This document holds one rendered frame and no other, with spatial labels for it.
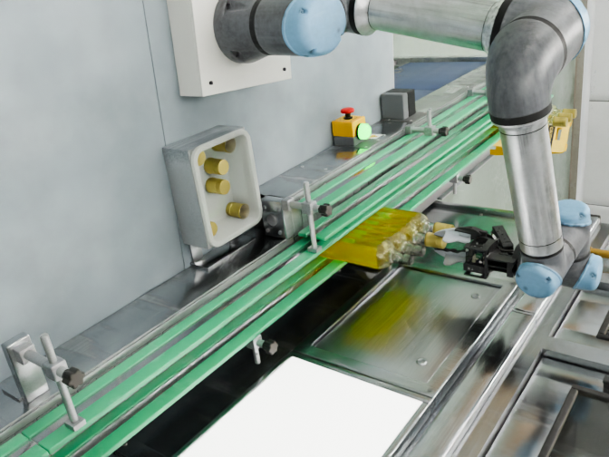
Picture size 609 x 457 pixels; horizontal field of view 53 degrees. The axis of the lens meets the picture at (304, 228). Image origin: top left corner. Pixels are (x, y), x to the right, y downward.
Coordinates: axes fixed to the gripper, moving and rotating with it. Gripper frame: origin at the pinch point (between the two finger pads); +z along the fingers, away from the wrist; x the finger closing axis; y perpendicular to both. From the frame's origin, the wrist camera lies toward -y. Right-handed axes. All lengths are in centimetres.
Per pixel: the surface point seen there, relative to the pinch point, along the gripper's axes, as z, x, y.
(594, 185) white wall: 88, 210, -575
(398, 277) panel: 12.4, 12.5, 0.1
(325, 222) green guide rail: 24.6, -6.1, 11.9
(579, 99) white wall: 110, 112, -574
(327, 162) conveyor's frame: 33.2, -15.6, -3.2
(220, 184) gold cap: 35, -23, 34
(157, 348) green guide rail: 25, -4, 66
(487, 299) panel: -11.7, 12.5, 1.3
